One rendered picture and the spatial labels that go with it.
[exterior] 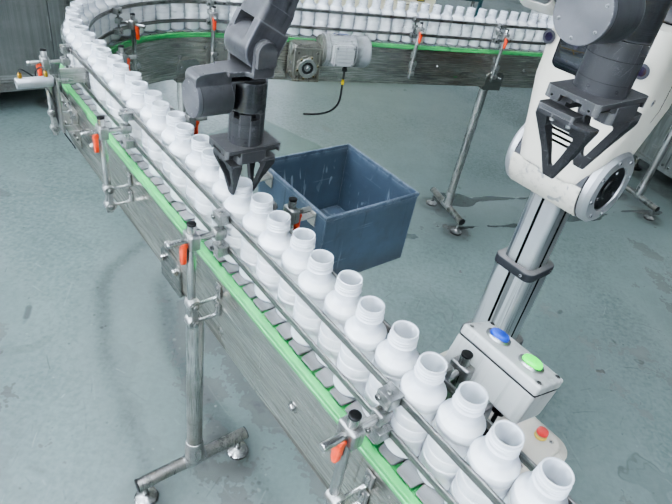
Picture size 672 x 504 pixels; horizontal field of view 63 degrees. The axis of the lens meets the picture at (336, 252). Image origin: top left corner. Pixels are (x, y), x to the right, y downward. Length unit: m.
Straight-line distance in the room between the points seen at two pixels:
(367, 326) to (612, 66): 0.42
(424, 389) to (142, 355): 1.67
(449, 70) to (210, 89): 2.07
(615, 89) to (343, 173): 1.19
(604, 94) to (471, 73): 2.27
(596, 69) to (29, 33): 3.65
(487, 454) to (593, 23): 0.45
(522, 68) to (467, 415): 2.52
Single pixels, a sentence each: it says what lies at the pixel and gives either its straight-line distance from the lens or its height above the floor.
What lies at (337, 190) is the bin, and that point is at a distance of 1.76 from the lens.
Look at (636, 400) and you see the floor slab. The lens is 2.70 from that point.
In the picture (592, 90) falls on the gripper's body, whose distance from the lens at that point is 0.65.
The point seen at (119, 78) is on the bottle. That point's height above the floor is 1.14.
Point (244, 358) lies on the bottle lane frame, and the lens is 1.06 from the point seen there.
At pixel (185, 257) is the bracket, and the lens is 0.99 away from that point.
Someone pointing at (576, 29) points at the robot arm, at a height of 1.55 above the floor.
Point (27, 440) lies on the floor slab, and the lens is 2.10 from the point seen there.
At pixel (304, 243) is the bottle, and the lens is 0.85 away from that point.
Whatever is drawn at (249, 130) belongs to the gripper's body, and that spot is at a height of 1.28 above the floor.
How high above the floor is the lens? 1.65
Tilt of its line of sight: 36 degrees down
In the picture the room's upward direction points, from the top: 11 degrees clockwise
